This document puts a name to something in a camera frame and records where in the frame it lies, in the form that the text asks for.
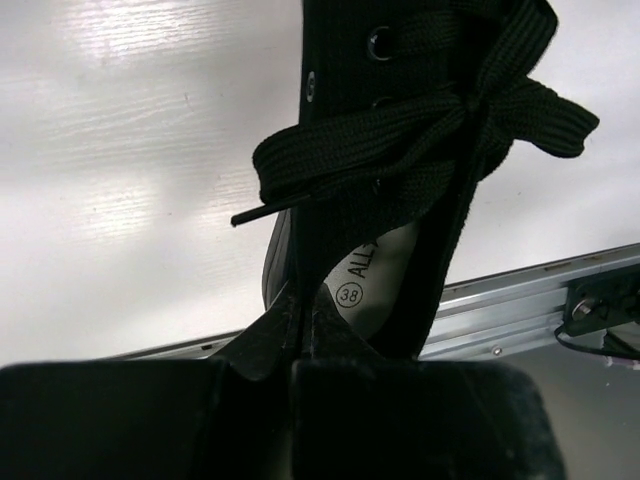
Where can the aluminium mounting rail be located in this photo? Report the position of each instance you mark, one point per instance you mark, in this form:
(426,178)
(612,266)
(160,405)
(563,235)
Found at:
(513,312)

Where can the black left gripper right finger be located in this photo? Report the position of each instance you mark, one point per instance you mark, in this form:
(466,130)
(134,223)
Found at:
(325,334)

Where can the all-black lace sneaker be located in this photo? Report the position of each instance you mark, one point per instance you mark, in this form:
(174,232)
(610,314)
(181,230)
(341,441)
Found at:
(405,107)

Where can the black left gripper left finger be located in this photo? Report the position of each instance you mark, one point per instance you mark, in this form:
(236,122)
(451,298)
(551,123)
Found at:
(269,342)

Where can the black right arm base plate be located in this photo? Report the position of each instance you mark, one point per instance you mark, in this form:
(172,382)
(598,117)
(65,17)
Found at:
(597,304)

